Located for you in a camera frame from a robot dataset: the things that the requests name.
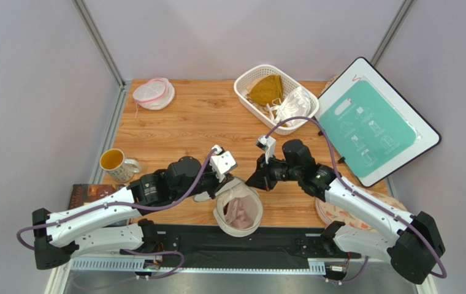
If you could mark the white bra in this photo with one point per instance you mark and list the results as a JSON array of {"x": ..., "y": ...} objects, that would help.
[{"x": 296, "y": 103}]

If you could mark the patterned mug with tea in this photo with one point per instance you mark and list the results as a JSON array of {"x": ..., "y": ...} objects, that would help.
[{"x": 118, "y": 166}]

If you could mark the white pink-trimmed mesh laundry bag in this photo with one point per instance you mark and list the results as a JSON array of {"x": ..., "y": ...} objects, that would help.
[{"x": 156, "y": 94}]

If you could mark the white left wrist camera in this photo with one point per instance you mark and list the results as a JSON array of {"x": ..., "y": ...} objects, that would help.
[{"x": 222, "y": 162}]

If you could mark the mustard yellow bra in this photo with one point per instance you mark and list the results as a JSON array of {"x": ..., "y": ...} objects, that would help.
[{"x": 273, "y": 91}]

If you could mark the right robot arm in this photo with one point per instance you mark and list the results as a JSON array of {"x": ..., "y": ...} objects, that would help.
[{"x": 412, "y": 244}]

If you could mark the white teal folding board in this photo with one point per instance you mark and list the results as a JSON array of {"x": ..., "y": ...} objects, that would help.
[{"x": 371, "y": 125}]

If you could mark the pink satin bra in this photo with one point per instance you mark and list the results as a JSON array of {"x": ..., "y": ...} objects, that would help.
[{"x": 241, "y": 213}]

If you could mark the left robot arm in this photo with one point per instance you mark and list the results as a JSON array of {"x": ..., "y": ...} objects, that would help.
[{"x": 61, "y": 236}]

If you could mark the white plastic basket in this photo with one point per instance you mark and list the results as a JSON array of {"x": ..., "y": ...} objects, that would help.
[{"x": 260, "y": 111}]

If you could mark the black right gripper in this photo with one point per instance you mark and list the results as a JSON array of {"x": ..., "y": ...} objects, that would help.
[{"x": 264, "y": 171}]

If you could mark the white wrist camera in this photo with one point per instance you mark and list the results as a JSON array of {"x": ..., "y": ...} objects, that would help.
[
  {"x": 268, "y": 145},
  {"x": 222, "y": 162}
]

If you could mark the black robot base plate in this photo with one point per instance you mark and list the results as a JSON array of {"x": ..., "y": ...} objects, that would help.
[{"x": 286, "y": 247}]

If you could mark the white slotted cable duct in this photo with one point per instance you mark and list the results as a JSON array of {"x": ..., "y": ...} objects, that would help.
[{"x": 313, "y": 266}]

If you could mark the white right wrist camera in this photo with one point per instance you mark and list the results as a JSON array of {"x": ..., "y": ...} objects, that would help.
[{"x": 268, "y": 145}]

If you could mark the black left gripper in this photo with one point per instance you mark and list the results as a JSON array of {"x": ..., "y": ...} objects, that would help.
[{"x": 217, "y": 185}]

